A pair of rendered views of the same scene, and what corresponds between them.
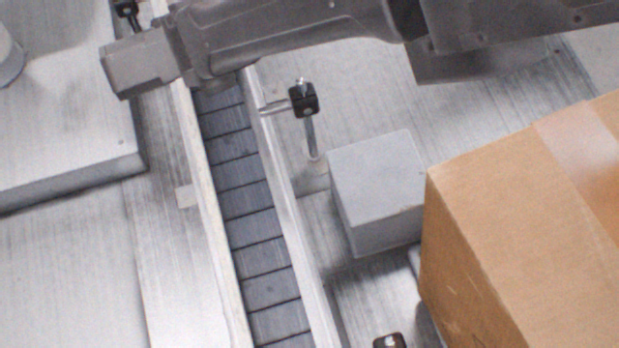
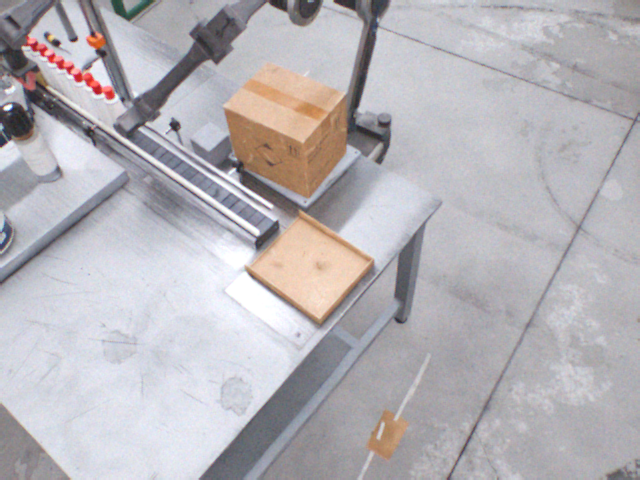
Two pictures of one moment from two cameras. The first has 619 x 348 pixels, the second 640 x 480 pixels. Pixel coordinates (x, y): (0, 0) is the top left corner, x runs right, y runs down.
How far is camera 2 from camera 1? 1.36 m
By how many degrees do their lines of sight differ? 22
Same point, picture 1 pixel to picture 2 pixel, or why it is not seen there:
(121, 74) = (126, 125)
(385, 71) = (190, 118)
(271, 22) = (178, 74)
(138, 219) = (136, 192)
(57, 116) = (88, 174)
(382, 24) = (205, 56)
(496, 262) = (249, 114)
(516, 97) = not seen: hidden behind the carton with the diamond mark
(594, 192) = (262, 94)
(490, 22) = (224, 43)
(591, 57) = not seen: hidden behind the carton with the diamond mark
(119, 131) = (114, 168)
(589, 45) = not seen: hidden behind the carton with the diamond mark
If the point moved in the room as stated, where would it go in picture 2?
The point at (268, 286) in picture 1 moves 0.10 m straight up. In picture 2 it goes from (193, 180) to (186, 160)
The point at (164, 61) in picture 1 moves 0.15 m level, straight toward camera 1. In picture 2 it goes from (137, 117) to (174, 135)
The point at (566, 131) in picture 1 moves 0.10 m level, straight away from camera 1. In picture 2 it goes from (249, 85) to (246, 65)
